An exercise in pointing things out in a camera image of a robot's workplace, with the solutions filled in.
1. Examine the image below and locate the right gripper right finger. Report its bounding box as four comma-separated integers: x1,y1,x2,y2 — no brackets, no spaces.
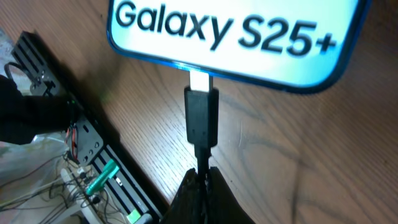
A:
207,167,254,224

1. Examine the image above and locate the blue Samsung Galaxy smartphone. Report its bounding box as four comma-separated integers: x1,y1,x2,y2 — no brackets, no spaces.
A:
106,0,371,94

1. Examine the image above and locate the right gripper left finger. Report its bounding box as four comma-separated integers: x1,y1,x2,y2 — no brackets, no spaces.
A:
160,169,201,224

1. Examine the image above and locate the black USB charging cable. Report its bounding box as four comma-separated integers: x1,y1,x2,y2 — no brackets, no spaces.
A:
183,70,220,187

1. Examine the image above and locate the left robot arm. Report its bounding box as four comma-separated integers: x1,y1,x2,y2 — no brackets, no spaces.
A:
1,76,79,145

